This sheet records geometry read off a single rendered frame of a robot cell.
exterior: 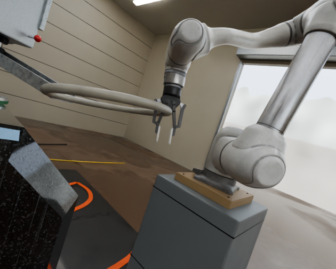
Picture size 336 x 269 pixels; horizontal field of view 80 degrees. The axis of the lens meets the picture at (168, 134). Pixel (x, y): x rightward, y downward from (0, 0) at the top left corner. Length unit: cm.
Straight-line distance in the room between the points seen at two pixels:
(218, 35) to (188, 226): 69
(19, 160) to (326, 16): 109
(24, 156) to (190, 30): 64
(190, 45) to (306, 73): 41
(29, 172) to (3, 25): 67
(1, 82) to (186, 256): 582
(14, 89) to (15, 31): 506
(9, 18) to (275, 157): 119
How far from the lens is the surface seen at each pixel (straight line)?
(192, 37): 65
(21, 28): 125
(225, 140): 87
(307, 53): 88
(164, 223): 92
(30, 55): 629
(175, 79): 81
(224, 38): 77
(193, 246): 86
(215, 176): 91
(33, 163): 80
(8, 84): 622
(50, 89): 70
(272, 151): 70
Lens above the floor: 103
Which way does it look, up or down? 3 degrees down
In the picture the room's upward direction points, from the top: 18 degrees clockwise
